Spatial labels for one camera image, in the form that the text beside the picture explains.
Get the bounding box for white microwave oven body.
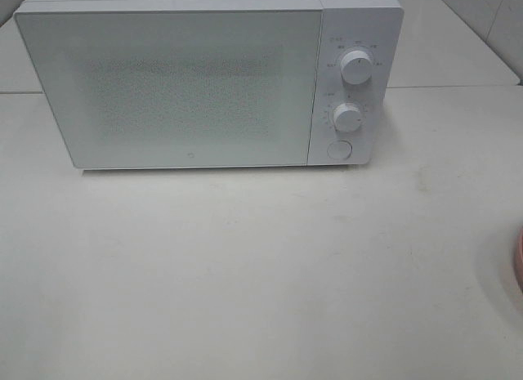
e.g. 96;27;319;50
14;0;404;168

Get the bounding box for lower white control knob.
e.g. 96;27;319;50
333;103;364;132

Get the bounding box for white control knob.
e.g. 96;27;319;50
339;47;373;85
333;103;364;132

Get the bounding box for white microwave door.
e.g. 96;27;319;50
16;11;321;169

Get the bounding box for pink round plate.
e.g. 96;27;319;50
513;229;523;289

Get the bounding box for round white door button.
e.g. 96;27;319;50
327;141;352;161

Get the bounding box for upper white control knob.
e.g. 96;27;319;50
339;47;373;85

